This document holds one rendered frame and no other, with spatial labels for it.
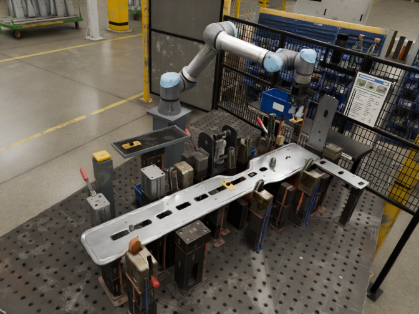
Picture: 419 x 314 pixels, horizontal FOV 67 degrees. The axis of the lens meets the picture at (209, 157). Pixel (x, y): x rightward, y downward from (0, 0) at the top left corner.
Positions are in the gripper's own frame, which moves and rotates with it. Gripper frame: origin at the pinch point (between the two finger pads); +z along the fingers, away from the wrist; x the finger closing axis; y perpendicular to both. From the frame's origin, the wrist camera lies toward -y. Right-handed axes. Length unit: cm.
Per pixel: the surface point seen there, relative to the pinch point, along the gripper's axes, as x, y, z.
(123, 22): -744, -267, 123
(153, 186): -12, 83, 15
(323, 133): 4.4, -26.2, 17.6
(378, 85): 14, -56, -10
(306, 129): -13.7, -36.7, 26.6
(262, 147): -16.2, 3.7, 27.3
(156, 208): -5, 86, 21
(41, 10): -812, -90, 88
